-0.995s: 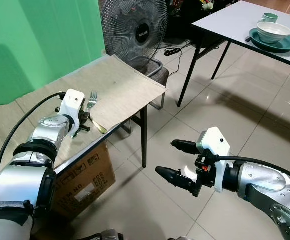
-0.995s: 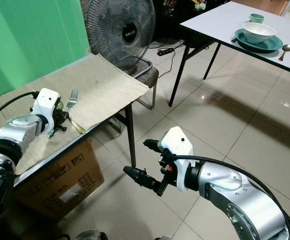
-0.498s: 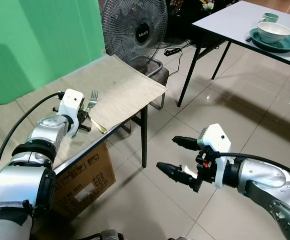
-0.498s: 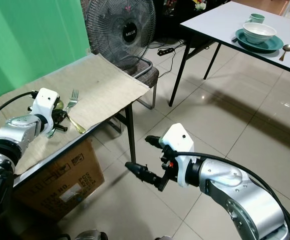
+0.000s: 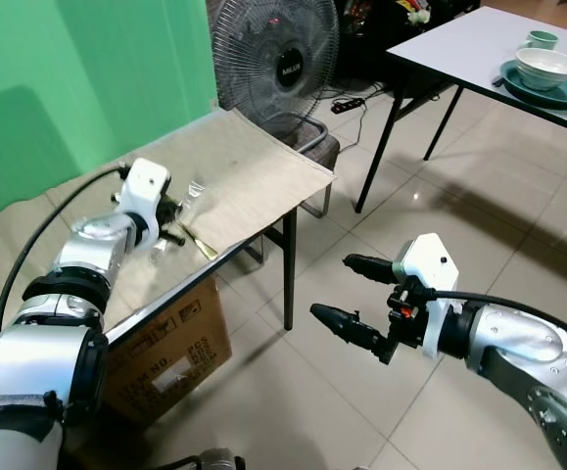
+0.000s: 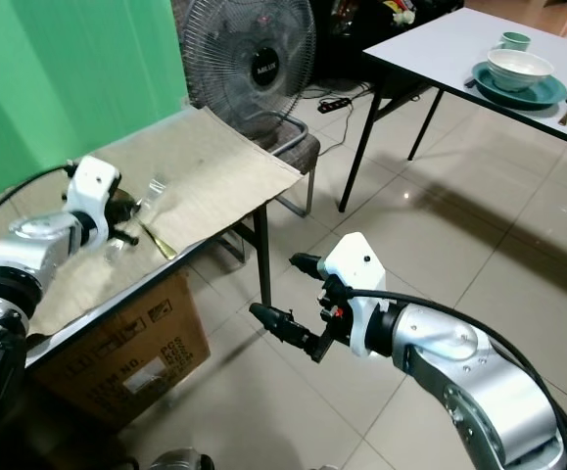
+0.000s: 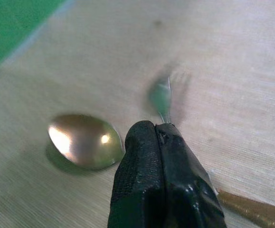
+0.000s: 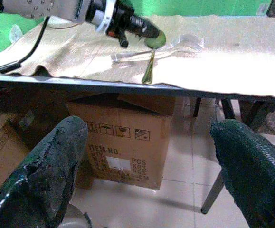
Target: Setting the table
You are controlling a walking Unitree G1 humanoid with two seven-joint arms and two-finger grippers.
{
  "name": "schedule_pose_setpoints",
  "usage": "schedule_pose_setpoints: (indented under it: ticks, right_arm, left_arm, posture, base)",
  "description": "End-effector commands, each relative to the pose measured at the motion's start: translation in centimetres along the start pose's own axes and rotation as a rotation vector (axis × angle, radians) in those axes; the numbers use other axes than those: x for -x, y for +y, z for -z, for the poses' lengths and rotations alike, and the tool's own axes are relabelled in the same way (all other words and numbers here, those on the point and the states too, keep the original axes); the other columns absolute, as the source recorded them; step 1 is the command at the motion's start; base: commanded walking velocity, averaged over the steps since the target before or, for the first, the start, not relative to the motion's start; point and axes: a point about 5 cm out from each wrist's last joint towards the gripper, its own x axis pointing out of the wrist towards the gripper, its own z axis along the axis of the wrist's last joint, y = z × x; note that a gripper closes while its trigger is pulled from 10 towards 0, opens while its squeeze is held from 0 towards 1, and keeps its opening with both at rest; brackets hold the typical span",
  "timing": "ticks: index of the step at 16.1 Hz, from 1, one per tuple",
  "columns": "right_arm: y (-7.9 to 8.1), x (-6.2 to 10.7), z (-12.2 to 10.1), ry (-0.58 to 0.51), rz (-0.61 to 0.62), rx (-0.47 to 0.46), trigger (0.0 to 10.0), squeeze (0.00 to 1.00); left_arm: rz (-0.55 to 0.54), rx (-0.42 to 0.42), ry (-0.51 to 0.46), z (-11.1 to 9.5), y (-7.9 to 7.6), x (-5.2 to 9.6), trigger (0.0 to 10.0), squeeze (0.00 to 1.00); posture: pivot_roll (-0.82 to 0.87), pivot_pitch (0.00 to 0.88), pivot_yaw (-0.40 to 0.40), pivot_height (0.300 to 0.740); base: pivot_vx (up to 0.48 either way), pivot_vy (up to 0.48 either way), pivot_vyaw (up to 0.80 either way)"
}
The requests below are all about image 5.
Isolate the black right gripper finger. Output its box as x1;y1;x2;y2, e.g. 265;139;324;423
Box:
344;253;402;286
310;304;394;365

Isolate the gold metal spoon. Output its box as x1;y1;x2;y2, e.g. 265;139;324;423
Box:
182;230;221;261

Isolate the beige table cloth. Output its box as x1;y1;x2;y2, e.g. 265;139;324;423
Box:
43;108;336;326

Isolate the small black-legged table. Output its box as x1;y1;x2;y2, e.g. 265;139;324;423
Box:
102;191;335;350

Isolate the brown cardboard box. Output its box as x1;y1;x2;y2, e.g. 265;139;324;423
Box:
102;277;234;429

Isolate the brown cushioned stool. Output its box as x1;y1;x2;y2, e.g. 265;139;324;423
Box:
263;113;343;219

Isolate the black power strip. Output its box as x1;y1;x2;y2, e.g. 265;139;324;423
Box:
330;96;367;116

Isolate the green backdrop cloth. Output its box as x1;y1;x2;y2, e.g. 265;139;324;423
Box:
0;0;221;222

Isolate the black standing fan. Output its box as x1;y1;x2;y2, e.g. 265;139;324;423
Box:
210;0;342;139

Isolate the grey robot leg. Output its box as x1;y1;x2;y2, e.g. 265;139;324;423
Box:
156;447;248;470

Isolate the dark cluttered shelf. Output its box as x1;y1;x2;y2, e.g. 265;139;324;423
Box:
337;0;492;85

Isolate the teal plate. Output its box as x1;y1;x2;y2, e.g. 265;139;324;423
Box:
499;59;567;109

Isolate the grey dining table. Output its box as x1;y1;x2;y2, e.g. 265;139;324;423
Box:
354;5;567;214

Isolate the white bowl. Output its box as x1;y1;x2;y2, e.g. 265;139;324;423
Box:
515;47;567;92

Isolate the teal cup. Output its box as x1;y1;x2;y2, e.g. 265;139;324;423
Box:
526;30;560;52

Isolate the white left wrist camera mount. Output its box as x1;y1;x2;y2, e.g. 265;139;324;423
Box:
117;159;173;246

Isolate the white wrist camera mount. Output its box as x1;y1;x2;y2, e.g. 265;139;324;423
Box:
117;159;173;246
393;233;460;353

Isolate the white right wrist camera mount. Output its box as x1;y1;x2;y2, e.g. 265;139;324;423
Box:
393;233;460;353

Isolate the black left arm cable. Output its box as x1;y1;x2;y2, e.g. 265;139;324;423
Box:
0;164;130;336

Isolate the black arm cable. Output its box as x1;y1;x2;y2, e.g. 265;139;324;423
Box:
428;289;567;355
0;164;130;336

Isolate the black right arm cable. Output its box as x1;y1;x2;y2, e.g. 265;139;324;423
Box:
428;289;567;355

